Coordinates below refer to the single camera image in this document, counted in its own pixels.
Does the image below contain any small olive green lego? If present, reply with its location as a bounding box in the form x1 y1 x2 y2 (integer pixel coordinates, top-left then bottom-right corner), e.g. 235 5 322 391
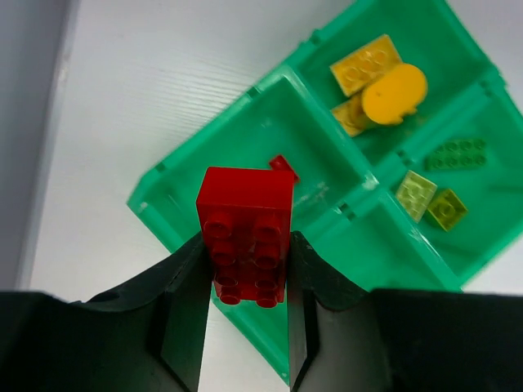
427 189 468 232

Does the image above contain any yellow curved lego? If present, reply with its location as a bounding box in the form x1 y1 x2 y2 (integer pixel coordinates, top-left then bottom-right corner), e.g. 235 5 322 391
331 92 378 137

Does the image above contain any green lego brick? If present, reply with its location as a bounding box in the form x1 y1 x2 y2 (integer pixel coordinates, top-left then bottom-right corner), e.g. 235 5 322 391
425 138 487 171

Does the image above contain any yellow rectangular lego brick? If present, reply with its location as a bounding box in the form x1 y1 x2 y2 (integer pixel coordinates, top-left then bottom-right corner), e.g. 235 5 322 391
329 34 402 97

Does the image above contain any yellow oval lego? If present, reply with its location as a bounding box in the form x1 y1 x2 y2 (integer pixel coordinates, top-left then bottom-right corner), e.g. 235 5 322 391
361 63 428 126

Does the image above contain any green compartment tray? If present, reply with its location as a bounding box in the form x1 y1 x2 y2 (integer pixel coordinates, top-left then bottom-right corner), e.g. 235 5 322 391
126 0 523 385

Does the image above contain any red lego brick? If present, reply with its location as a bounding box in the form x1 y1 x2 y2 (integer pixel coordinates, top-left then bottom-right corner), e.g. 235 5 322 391
196 167 295 308

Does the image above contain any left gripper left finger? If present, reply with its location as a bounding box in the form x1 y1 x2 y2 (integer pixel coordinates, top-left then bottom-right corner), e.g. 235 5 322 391
1 235 212 391

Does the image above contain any small red lego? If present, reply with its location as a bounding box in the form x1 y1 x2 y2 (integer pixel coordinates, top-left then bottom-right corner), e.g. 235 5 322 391
269 154 300 184

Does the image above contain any lime half round lego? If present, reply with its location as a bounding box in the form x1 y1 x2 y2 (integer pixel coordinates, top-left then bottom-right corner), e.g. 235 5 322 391
396 170 437 222

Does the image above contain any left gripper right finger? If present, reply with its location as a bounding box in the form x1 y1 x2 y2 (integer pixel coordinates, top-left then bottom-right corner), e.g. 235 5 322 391
287 231 522 391

